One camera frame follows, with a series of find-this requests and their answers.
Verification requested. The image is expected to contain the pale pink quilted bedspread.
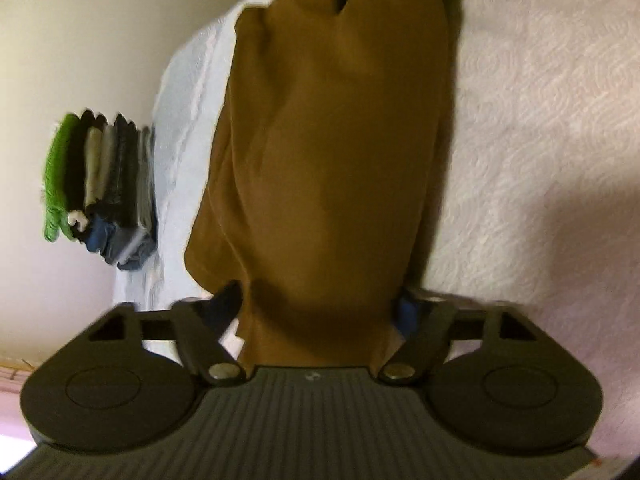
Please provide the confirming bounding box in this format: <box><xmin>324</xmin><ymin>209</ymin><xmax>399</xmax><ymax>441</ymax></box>
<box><xmin>410</xmin><ymin>0</ymin><xmax>640</xmax><ymax>461</ymax></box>

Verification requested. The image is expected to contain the brown coat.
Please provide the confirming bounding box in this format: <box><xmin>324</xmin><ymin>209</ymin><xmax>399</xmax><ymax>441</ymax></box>
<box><xmin>182</xmin><ymin>0</ymin><xmax>463</xmax><ymax>376</ymax></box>

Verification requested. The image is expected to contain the light blue bed sheet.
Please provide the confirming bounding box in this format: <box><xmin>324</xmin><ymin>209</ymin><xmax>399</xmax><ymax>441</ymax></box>
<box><xmin>112</xmin><ymin>0</ymin><xmax>323</xmax><ymax>361</ymax></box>

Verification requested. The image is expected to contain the pink wooden frame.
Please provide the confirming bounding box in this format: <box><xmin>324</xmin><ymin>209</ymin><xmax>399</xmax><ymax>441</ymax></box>
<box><xmin>0</xmin><ymin>355</ymin><xmax>40</xmax><ymax>397</ymax></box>

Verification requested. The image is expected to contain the stack of folded clothes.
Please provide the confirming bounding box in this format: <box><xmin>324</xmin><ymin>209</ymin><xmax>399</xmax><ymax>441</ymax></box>
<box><xmin>40</xmin><ymin>109</ymin><xmax>160</xmax><ymax>272</ymax></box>

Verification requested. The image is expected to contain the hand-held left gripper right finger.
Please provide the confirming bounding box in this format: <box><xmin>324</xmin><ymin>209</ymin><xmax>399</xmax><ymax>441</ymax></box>
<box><xmin>377</xmin><ymin>287</ymin><xmax>538</xmax><ymax>386</ymax></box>

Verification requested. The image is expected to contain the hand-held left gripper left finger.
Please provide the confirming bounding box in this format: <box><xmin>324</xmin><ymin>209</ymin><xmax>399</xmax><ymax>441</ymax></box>
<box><xmin>87</xmin><ymin>280</ymin><xmax>248</xmax><ymax>387</ymax></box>

